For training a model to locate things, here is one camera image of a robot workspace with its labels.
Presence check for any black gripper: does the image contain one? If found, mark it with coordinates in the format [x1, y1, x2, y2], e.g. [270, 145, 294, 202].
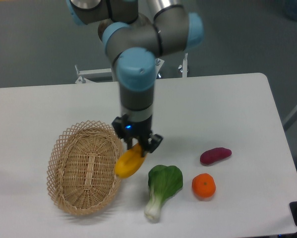
[112, 115, 163, 153]

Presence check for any woven wicker basket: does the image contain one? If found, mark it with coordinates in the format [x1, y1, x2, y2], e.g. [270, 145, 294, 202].
[47, 120, 123, 216]

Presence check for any orange tangerine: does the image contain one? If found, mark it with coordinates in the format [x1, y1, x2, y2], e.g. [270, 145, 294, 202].
[191, 173, 216, 198]

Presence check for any purple sweet potato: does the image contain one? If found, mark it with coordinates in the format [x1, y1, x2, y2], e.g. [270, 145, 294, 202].
[200, 147, 232, 166]

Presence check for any green bok choy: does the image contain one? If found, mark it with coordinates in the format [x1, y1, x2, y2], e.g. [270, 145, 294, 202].
[144, 165, 183, 221]

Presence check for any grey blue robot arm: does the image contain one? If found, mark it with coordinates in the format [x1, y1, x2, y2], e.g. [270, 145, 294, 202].
[67, 0, 204, 155]

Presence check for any yellow mango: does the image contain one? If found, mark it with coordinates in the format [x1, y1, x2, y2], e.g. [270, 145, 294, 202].
[114, 143, 147, 179]

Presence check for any blue water jug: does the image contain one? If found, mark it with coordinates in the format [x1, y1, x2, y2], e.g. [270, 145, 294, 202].
[284, 0, 297, 21]

